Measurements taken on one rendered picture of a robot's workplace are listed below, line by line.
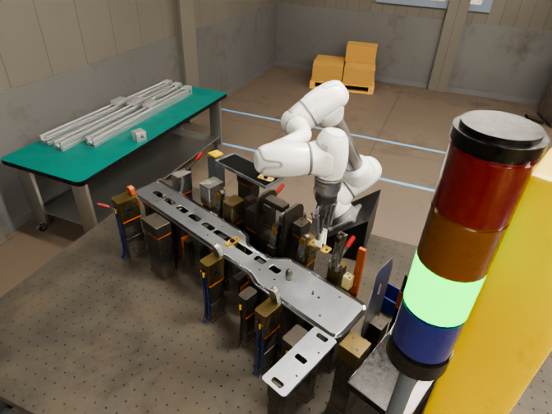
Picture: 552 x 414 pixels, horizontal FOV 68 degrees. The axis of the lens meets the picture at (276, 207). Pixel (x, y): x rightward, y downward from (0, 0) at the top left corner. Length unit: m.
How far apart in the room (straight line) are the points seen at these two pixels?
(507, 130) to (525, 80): 7.51
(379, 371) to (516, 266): 0.97
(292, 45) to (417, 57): 2.26
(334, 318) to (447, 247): 1.23
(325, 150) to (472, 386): 0.78
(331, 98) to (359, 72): 5.30
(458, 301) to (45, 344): 1.84
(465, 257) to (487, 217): 0.04
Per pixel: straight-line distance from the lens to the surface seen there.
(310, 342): 1.52
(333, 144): 1.24
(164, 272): 2.15
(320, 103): 1.78
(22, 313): 2.26
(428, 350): 0.49
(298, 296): 1.66
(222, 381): 1.78
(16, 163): 3.59
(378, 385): 1.43
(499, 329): 0.62
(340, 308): 1.64
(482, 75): 7.81
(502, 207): 0.38
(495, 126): 0.37
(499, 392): 0.69
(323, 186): 1.31
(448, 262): 0.41
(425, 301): 0.44
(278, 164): 1.22
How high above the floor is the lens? 2.20
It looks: 34 degrees down
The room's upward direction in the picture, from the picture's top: 3 degrees clockwise
